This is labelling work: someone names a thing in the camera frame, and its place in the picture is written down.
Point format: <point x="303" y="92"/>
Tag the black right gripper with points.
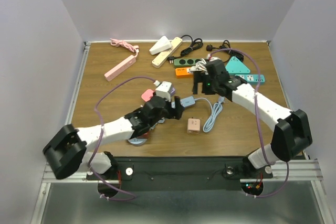
<point x="198" y="77"/>

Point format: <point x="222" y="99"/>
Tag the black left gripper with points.
<point x="176" y="112"/>

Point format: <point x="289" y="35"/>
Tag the light blue power strip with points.
<point x="188" y="101"/>

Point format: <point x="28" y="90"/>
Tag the pink cube socket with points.
<point x="193" y="126"/>

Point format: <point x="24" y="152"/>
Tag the dark red cube socket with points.
<point x="144" y="136"/>

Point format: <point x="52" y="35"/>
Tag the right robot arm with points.
<point x="291" y="129"/>

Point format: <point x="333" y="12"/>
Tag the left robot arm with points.
<point x="126" y="127"/>

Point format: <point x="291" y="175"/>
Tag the pink plug adapter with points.
<point x="147" y="95"/>

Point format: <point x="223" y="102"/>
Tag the orange power strip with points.
<point x="183" y="73"/>

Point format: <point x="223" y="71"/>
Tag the purple power strip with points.
<point x="172" y="91"/>

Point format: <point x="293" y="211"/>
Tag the green power strip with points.
<point x="182" y="62"/>

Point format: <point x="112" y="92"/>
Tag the teal triangular socket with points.
<point x="235" y="66"/>

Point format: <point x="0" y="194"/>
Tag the beige power strip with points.
<point x="161" y="58"/>

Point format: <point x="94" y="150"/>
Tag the white triangular socket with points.
<point x="161" y="45"/>

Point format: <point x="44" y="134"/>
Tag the teal rectangular power strip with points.
<point x="253" y="79"/>

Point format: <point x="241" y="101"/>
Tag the round blue socket base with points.
<point x="137" y="141"/>

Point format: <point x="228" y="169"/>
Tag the pink power strip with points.
<point x="119" y="68"/>

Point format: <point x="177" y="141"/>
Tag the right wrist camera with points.
<point x="200" y="66"/>

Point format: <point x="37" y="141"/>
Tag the grey-blue plug with cable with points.
<point x="159" y="122"/>

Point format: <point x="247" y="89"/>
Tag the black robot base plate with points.
<point x="182" y="173"/>

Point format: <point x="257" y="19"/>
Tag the aluminium frame rail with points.
<point x="67" y="103"/>

